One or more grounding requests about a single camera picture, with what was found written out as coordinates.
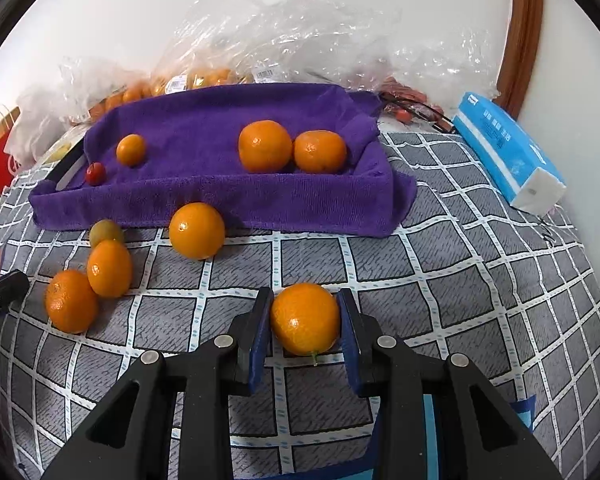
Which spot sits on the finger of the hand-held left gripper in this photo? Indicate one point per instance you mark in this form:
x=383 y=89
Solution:
x=2 y=290

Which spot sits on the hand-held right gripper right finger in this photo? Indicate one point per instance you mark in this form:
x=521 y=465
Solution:
x=350 y=345

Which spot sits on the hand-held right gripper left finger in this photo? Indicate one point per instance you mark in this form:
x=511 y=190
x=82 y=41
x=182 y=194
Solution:
x=260 y=340

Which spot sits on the yellow-green round fruit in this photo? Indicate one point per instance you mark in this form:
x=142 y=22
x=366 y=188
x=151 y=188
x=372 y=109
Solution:
x=105 y=230

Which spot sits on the black tray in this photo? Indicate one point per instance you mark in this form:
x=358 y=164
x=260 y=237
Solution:
x=70 y=167

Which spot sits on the red cherry tomato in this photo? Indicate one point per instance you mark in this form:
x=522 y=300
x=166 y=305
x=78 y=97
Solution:
x=95 y=173

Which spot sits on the small mandarin orange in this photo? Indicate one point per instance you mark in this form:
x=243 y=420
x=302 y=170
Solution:
x=130 y=150

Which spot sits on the purple towel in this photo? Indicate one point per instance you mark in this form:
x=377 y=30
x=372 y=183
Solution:
x=195 y=125

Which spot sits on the grey checked blanket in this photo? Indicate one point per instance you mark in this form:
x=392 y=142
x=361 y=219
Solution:
x=430 y=285

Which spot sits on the grey-white plastic bag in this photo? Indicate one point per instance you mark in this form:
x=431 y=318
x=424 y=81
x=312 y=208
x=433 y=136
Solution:
x=30 y=115

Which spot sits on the clear bag of oranges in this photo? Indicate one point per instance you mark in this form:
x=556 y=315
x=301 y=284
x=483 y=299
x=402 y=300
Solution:
x=130 y=94

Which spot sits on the blue tissue pack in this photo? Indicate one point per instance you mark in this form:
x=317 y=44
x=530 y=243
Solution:
x=500 y=145

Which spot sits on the bag of red cherry tomatoes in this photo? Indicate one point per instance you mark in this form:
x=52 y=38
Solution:
x=405 y=92

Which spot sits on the labelled pack of small oranges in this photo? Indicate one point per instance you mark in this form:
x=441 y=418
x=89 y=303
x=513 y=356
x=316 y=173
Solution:
x=205 y=79

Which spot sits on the crumpled clear plastic bag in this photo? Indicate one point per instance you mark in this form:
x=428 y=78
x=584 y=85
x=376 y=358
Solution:
x=330 y=35

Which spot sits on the brown wooden door frame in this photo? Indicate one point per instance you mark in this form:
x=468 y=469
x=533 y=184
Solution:
x=525 y=35

